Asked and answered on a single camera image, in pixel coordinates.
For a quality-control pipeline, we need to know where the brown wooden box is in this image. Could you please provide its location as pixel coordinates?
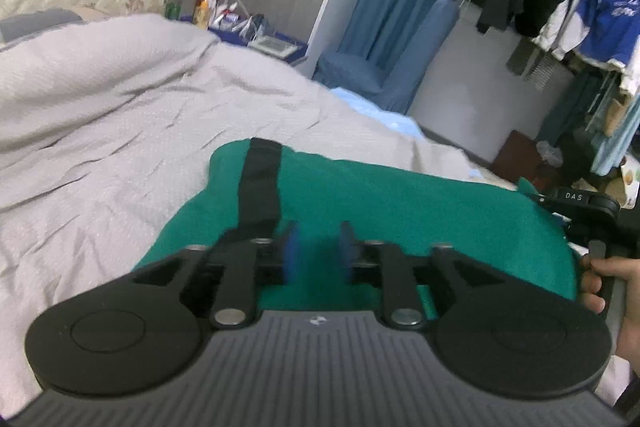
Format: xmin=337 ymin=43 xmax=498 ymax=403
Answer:
xmin=490 ymin=130 xmax=559 ymax=192

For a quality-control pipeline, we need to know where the blue covered chair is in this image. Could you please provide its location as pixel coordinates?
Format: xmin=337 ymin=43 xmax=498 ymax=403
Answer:
xmin=312 ymin=0 xmax=459 ymax=114

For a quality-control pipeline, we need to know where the cluttered bedside table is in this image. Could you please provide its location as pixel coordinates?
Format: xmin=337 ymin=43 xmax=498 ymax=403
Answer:
xmin=164 ymin=0 xmax=308 ymax=66

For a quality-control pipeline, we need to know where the grey bed quilt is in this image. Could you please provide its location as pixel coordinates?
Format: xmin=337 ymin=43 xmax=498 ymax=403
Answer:
xmin=0 ymin=12 xmax=634 ymax=417

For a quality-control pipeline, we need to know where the grey pillow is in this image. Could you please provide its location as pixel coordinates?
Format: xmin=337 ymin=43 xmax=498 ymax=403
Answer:
xmin=0 ymin=9 xmax=82 ymax=46

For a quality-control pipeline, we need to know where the striped hanging garment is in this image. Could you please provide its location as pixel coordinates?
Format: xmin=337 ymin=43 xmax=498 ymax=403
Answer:
xmin=506 ymin=38 xmax=558 ymax=92

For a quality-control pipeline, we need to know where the light blue hanging garment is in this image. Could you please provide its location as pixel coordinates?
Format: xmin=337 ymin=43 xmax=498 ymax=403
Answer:
xmin=587 ymin=70 xmax=639 ymax=176

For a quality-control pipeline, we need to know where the blue sports jersey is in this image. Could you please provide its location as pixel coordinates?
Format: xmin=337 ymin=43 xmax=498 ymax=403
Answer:
xmin=576 ymin=0 xmax=639 ymax=70

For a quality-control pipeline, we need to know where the white grey hanging jacket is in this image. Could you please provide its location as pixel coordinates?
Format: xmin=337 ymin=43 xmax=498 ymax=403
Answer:
xmin=530 ymin=0 xmax=579 ymax=52

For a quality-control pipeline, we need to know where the person's right hand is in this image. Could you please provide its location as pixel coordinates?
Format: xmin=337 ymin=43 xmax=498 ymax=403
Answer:
xmin=579 ymin=255 xmax=640 ymax=374

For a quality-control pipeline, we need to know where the green hooded sweatshirt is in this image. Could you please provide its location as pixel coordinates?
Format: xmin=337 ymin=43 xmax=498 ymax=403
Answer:
xmin=139 ymin=139 xmax=579 ymax=311

